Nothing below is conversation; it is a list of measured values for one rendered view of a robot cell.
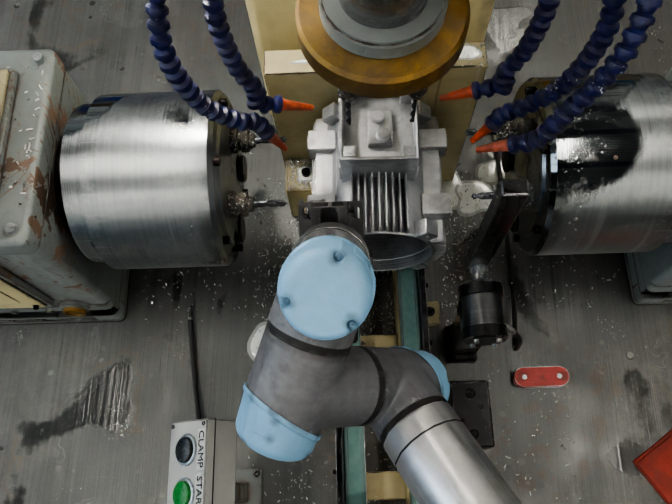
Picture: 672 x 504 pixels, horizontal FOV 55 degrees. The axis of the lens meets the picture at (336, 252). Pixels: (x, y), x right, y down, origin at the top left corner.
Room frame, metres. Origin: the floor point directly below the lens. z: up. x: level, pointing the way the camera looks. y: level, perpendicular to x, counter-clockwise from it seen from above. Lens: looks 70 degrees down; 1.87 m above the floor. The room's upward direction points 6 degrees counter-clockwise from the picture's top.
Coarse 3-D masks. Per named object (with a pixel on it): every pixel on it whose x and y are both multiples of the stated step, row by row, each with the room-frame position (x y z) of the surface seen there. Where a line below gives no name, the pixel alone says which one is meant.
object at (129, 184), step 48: (144, 96) 0.52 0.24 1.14; (96, 144) 0.43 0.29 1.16; (144, 144) 0.43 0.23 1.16; (192, 144) 0.42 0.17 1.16; (240, 144) 0.47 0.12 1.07; (96, 192) 0.38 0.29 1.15; (144, 192) 0.37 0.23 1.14; (192, 192) 0.36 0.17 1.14; (240, 192) 0.39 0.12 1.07; (96, 240) 0.33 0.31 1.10; (144, 240) 0.33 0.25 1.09; (192, 240) 0.32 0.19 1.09; (240, 240) 0.36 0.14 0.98
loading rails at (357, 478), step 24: (408, 288) 0.28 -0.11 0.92; (408, 312) 0.24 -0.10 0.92; (432, 312) 0.26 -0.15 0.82; (360, 336) 0.21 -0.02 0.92; (384, 336) 0.22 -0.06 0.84; (408, 336) 0.20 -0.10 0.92; (336, 432) 0.07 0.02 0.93; (360, 432) 0.07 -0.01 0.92; (336, 456) 0.04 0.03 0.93; (360, 456) 0.04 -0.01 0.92; (336, 480) 0.01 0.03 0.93; (360, 480) 0.01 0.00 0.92; (384, 480) 0.01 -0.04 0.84
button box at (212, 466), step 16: (176, 432) 0.08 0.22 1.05; (192, 432) 0.08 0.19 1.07; (208, 432) 0.08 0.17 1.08; (224, 432) 0.08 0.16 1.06; (208, 448) 0.06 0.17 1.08; (224, 448) 0.06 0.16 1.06; (176, 464) 0.05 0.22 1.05; (192, 464) 0.04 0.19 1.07; (208, 464) 0.04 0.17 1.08; (224, 464) 0.04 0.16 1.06; (176, 480) 0.03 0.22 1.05; (192, 480) 0.02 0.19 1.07; (208, 480) 0.02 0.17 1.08; (224, 480) 0.02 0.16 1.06; (192, 496) 0.01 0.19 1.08; (208, 496) 0.01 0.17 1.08; (224, 496) 0.00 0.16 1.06
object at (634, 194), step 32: (608, 96) 0.43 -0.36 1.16; (640, 96) 0.43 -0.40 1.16; (512, 128) 0.45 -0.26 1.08; (576, 128) 0.39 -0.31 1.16; (608, 128) 0.39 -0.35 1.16; (640, 128) 0.38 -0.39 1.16; (512, 160) 0.44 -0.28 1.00; (544, 160) 0.37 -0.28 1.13; (576, 160) 0.35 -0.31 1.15; (608, 160) 0.35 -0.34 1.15; (640, 160) 0.34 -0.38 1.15; (544, 192) 0.33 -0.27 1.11; (576, 192) 0.32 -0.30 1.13; (608, 192) 0.31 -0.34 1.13; (640, 192) 0.31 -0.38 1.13; (544, 224) 0.30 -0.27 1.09; (576, 224) 0.29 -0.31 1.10; (608, 224) 0.29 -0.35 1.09; (640, 224) 0.28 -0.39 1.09
